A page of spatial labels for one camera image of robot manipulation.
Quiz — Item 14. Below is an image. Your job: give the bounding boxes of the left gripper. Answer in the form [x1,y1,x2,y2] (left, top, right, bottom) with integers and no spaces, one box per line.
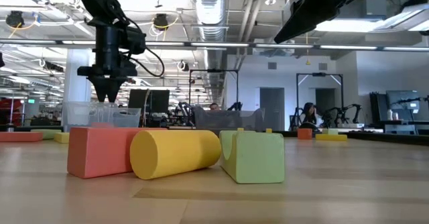
[76,25,139,104]

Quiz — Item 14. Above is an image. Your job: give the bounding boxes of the long red block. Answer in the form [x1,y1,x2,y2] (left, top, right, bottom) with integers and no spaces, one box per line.
[66,126,168,180]

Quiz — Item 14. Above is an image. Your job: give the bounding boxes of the small yellow block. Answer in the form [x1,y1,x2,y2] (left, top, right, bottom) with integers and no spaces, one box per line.
[53,131,70,144]

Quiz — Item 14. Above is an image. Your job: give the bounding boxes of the green half-round block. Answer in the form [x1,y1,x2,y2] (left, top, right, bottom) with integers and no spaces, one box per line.
[30,129,63,140]

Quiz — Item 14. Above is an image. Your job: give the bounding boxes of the yellow cylinder block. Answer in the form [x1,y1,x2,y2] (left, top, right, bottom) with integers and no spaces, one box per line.
[129,129,222,180]

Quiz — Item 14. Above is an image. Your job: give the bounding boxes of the red cube block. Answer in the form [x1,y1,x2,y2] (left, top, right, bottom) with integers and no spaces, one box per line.
[297,127,313,140]

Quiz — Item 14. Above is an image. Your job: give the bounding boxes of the green block with round notch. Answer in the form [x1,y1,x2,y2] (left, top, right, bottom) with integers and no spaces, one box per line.
[219,129,286,184]

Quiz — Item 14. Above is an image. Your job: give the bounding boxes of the white building column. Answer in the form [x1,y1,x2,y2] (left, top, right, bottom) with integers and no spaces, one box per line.
[62,48,93,104]

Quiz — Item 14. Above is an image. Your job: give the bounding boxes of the black computer monitor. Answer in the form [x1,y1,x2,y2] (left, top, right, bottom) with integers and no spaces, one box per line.
[127,89,151,111]
[149,89,170,114]

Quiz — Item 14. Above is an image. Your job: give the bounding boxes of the long ceiling light strip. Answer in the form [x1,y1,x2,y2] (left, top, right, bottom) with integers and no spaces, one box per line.
[320,44,378,51]
[383,46,429,52]
[255,44,314,50]
[190,42,251,48]
[0,39,56,45]

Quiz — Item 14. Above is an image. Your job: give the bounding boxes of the clear plastic bin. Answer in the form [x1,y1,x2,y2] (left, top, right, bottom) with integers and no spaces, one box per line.
[192,105,265,133]
[62,101,141,133]

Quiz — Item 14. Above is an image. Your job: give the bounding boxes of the black ceiling device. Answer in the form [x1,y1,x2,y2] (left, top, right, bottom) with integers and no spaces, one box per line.
[5,11,25,29]
[153,13,169,30]

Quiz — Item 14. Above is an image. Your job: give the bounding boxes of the grey door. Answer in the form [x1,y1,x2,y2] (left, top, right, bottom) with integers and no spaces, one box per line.
[314,88,336,117]
[259,87,286,131]

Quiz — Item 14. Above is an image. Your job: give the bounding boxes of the red cabinet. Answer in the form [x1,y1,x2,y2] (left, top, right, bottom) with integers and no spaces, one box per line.
[0,98,23,126]

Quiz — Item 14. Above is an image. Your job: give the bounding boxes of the centre clear plastic bin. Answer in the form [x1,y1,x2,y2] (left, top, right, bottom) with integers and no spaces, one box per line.
[192,105,265,133]

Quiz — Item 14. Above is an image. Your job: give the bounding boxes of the yellow hanging cord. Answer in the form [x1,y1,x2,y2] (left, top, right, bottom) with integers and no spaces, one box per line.
[304,32,312,66]

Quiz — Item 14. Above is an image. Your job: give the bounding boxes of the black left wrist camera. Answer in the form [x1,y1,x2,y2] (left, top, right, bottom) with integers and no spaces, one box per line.
[125,25,147,56]

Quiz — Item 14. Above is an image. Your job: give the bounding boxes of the black left camera cable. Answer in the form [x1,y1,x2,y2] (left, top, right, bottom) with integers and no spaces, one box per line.
[125,15,166,78]

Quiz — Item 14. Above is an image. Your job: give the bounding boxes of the black metal frame stand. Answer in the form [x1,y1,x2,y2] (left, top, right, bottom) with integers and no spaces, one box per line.
[296,72,344,131]

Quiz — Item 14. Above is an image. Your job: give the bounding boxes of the silver round air duct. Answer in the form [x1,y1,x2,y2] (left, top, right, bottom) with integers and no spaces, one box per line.
[190,0,229,106]

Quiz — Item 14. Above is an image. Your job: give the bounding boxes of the grey wall monitor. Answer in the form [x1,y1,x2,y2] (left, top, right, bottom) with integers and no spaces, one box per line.
[385,89,420,113]

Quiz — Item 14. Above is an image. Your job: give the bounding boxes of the black table frame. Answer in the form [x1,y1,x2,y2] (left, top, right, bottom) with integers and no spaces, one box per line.
[0,125,429,148]

